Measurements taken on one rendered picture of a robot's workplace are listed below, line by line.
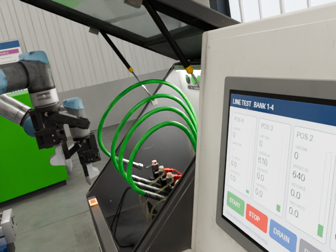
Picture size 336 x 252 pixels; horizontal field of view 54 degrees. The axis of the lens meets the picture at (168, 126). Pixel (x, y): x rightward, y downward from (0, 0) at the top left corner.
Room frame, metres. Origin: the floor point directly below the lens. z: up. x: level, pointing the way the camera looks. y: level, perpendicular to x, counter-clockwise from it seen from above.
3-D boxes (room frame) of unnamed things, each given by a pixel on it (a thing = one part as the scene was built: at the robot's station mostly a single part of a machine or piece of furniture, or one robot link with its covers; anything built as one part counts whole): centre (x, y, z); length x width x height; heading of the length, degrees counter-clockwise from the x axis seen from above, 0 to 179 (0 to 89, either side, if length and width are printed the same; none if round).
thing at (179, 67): (1.26, -0.18, 1.43); 0.54 x 0.03 x 0.02; 18
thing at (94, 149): (1.32, 0.35, 1.19); 0.09 x 0.08 x 0.12; 108
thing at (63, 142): (0.95, 0.31, 1.31); 0.05 x 0.02 x 0.09; 18
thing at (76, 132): (1.32, 0.35, 1.27); 0.08 x 0.08 x 0.05
